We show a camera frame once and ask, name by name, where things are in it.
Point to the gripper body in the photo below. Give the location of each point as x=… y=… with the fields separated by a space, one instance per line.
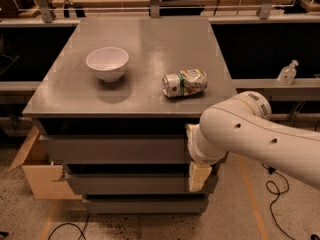
x=196 y=148

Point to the grey top drawer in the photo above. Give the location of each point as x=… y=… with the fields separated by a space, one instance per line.
x=99 y=149

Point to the grey drawer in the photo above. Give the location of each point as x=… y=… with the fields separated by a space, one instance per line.
x=99 y=149
x=146 y=205
x=125 y=184

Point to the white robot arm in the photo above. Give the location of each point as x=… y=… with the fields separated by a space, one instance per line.
x=242 y=125

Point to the grey drawer cabinet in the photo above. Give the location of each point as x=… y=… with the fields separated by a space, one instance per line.
x=71 y=100

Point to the grey bottom drawer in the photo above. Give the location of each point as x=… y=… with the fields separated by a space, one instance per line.
x=146 y=205

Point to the grey middle drawer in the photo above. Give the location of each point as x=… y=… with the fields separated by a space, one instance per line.
x=125 y=184

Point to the black power adapter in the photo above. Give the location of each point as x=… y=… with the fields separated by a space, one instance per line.
x=271 y=169

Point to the crushed drink can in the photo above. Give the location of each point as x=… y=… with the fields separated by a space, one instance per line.
x=184 y=83

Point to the clear sanitizer pump bottle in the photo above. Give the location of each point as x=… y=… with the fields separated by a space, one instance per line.
x=288 y=73

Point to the white ceramic bowl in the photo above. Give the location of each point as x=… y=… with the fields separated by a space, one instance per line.
x=108 y=63

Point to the cardboard box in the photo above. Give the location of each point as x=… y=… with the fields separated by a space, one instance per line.
x=45 y=178

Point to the metal railing frame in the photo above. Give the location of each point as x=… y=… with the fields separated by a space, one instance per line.
x=63 y=12

